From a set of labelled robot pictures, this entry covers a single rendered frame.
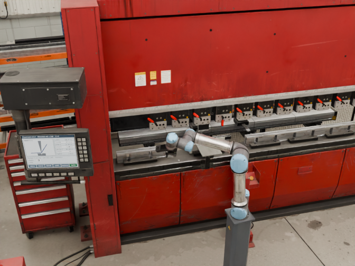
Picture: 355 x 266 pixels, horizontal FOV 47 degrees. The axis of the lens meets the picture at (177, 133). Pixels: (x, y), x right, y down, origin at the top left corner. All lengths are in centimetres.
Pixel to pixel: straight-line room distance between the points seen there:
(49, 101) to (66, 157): 41
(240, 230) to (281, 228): 118
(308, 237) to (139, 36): 256
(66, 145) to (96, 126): 49
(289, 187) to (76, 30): 258
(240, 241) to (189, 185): 78
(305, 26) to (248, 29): 51
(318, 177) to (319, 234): 57
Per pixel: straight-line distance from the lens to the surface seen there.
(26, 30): 751
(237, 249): 346
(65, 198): 406
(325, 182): 454
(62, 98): 270
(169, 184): 381
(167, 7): 322
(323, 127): 429
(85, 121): 323
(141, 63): 332
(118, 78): 333
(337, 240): 447
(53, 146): 286
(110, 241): 398
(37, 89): 271
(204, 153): 359
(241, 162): 280
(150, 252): 408
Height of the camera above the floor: 292
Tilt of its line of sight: 29 degrees down
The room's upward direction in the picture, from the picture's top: straight up
